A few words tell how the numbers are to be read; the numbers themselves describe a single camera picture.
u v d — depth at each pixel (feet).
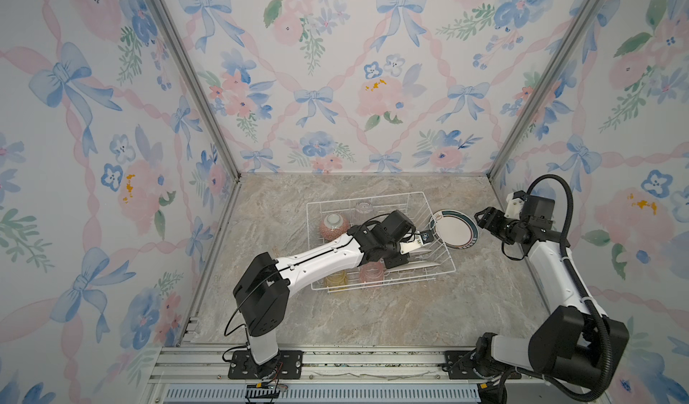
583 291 1.45
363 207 3.12
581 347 1.42
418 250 2.30
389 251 2.32
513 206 2.46
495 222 2.45
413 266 2.52
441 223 3.37
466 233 3.26
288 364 2.45
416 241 2.26
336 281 2.62
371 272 2.91
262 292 1.44
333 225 3.12
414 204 3.65
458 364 2.38
